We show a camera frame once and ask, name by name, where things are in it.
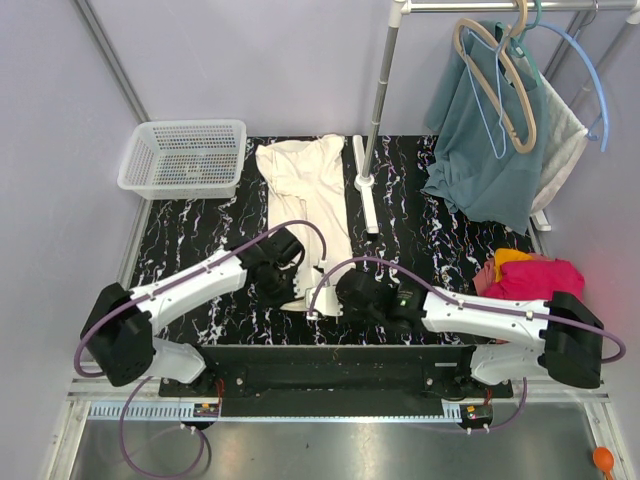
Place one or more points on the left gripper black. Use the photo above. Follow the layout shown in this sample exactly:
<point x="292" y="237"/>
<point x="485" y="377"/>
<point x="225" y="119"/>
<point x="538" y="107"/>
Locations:
<point x="267" y="302"/>

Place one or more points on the aluminium frame rail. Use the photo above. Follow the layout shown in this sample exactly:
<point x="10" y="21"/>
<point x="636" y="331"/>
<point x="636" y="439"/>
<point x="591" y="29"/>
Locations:
<point x="100" y="388"/>

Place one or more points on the yellow object under shirt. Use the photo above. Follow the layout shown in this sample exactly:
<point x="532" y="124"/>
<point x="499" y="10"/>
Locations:
<point x="507" y="255"/>

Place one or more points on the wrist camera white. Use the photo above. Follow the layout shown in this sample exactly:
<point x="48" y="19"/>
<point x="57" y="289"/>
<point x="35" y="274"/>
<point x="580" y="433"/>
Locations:
<point x="326" y="304"/>
<point x="308" y="278"/>

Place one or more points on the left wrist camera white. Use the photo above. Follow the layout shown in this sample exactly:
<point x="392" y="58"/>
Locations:
<point x="308" y="278"/>

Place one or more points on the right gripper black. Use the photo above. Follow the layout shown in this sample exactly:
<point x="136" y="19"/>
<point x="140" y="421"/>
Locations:
<point x="347" y="314"/>

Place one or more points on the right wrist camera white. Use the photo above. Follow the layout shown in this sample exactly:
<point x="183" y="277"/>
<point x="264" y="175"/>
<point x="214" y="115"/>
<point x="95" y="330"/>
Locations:
<point x="326" y="304"/>

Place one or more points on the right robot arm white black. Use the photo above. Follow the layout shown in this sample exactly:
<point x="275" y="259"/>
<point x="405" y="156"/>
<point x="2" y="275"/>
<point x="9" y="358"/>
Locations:
<point x="559" y="337"/>

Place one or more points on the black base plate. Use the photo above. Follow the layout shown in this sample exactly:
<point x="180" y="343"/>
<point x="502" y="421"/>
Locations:
<point x="249" y="370"/>

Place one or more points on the beige clothes hanger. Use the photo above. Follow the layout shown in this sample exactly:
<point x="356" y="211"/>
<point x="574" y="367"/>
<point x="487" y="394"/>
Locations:
<point x="494" y="93"/>

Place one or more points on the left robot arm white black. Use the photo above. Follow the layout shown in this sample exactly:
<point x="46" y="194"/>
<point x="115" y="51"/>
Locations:
<point x="122" y="331"/>

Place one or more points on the white perforated plastic basket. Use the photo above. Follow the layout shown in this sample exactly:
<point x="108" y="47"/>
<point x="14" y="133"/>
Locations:
<point x="184" y="159"/>

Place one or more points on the light blue thick hanger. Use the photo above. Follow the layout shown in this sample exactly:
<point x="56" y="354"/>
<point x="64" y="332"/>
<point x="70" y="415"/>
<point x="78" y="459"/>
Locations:
<point x="600" y="128"/>

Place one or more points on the metal clothes rack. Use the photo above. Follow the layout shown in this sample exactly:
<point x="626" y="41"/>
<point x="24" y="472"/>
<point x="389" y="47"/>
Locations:
<point x="365" y="180"/>

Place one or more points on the white grey towel hanging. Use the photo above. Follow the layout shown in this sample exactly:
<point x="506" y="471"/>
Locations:
<point x="565" y="145"/>

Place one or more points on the black marble pattern mat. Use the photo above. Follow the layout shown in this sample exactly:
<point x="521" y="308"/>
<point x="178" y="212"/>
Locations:
<point x="417" y="231"/>

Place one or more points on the thin blue wire hanger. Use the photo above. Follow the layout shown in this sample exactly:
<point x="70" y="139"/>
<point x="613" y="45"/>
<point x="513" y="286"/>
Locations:
<point x="498" y="154"/>

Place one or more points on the orange ball object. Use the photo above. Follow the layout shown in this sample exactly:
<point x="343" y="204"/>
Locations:
<point x="604" y="461"/>

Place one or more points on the teal t shirt hanging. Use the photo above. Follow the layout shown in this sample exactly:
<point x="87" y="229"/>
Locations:
<point x="466" y="174"/>

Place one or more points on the pink red t shirt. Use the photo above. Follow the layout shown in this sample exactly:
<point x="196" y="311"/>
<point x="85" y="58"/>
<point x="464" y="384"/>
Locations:
<point x="536" y="280"/>

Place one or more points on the cream white t shirt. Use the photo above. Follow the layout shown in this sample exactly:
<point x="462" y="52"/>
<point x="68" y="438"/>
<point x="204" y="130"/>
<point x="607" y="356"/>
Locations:
<point x="305" y="182"/>

